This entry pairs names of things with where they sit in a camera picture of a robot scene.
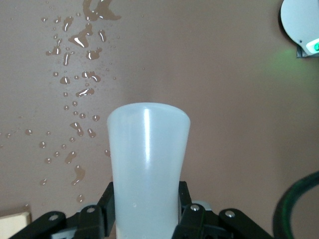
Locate wooden cutting board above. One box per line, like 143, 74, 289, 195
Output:
0, 210, 32, 234

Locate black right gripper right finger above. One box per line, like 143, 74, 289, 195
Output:
171, 181, 275, 239

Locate translucent squeeze bottle orange cap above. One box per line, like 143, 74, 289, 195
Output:
107, 101, 191, 239

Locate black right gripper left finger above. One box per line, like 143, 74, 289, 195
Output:
9, 181, 117, 239

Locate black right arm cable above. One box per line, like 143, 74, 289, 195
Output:
272, 170, 319, 239

